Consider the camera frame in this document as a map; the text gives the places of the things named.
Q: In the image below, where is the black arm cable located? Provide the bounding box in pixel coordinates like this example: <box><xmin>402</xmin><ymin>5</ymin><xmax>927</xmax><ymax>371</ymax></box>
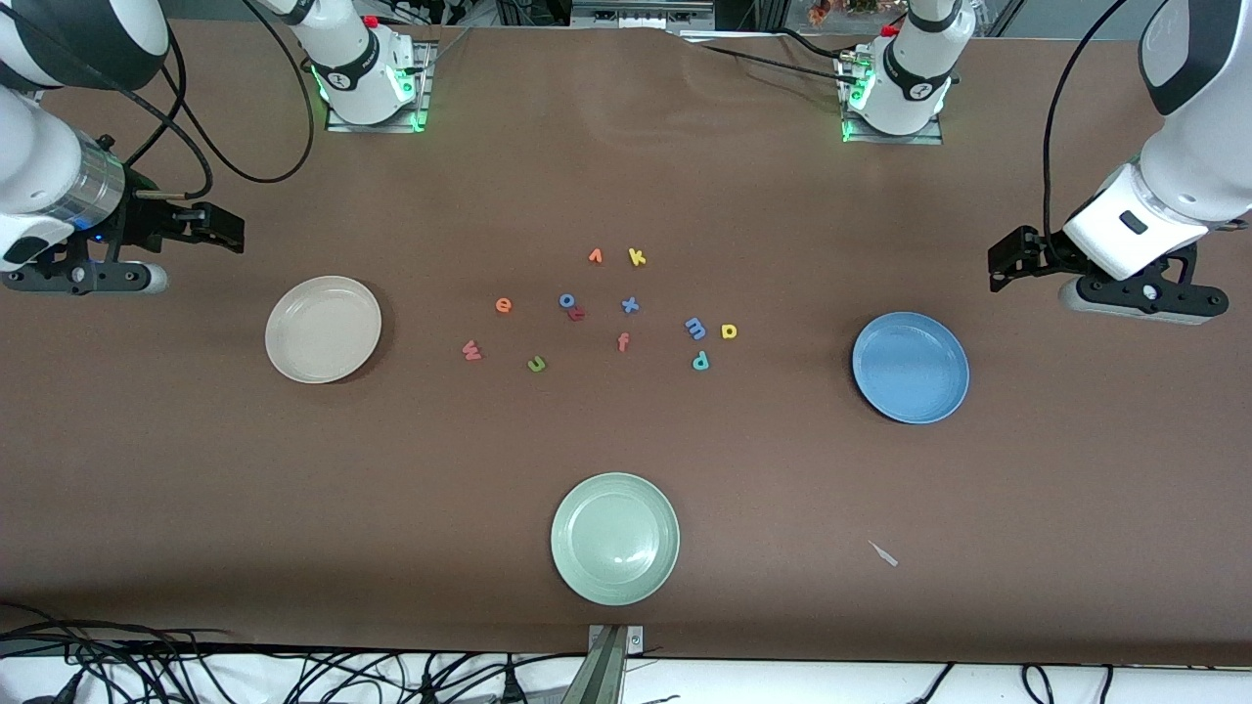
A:
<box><xmin>98</xmin><ymin>0</ymin><xmax>317</xmax><ymax>201</ymax></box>
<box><xmin>1041</xmin><ymin>0</ymin><xmax>1136</xmax><ymax>265</ymax></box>

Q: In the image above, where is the metal mount post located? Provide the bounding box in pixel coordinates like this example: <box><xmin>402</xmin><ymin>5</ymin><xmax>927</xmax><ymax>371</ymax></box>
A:
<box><xmin>562</xmin><ymin>624</ymin><xmax>645</xmax><ymax>704</ymax></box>

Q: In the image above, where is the black cable bundle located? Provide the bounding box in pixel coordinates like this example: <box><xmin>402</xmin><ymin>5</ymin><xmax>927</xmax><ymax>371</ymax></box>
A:
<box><xmin>0</xmin><ymin>601</ymin><xmax>588</xmax><ymax>704</ymax></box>

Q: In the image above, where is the brown table cover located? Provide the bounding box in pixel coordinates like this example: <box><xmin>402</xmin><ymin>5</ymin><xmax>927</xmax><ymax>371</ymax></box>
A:
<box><xmin>0</xmin><ymin>20</ymin><xmax>1252</xmax><ymax>666</ymax></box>

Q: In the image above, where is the black base cable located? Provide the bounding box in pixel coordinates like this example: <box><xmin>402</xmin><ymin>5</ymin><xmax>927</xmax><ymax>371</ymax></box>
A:
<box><xmin>699</xmin><ymin>27</ymin><xmax>862</xmax><ymax>84</ymax></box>

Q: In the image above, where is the beige plate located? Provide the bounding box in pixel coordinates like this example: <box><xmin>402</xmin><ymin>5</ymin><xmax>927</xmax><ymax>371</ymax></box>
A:
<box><xmin>264</xmin><ymin>275</ymin><xmax>383</xmax><ymax>384</ymax></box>

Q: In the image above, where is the green plate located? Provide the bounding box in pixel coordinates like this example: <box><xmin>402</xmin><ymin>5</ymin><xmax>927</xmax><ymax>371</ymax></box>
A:
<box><xmin>550</xmin><ymin>472</ymin><xmax>681</xmax><ymax>607</ymax></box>

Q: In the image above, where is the blue plate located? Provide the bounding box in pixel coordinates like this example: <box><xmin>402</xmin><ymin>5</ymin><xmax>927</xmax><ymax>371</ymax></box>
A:
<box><xmin>851</xmin><ymin>311</ymin><xmax>971</xmax><ymax>425</ymax></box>

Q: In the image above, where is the grey power strip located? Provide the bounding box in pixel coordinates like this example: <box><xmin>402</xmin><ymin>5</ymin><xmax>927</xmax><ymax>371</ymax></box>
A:
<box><xmin>570</xmin><ymin>0</ymin><xmax>715</xmax><ymax>28</ymax></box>

